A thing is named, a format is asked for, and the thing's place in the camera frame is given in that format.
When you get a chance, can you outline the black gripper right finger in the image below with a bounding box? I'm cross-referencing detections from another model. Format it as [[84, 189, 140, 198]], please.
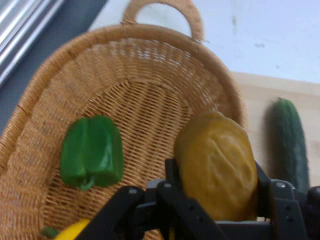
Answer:
[[254, 162, 320, 240]]

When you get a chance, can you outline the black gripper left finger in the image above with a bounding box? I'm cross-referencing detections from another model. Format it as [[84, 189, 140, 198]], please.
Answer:
[[77, 158, 226, 240]]

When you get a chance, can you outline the ochre brown potato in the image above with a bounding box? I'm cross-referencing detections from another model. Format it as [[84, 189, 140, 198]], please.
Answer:
[[174, 111, 259, 222]]

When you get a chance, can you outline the long dark green cucumber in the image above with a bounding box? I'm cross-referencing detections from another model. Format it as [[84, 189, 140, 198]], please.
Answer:
[[266, 97, 311, 195]]

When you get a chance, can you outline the yellow bell pepper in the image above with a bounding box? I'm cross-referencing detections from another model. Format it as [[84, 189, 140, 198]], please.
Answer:
[[41, 218, 91, 240]]

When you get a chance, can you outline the green bell pepper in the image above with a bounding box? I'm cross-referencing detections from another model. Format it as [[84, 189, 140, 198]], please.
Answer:
[[59, 114, 124, 191]]

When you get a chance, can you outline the wooden cutting board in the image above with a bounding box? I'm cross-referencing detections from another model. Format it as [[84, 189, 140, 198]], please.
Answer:
[[231, 71, 320, 222]]

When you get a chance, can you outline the woven wicker basket with handles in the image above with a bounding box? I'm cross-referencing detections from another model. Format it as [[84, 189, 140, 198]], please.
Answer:
[[0, 0, 247, 240]]

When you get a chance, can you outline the horizontal aluminium frame rail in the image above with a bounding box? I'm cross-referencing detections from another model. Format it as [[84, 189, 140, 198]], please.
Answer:
[[0, 0, 66, 87]]

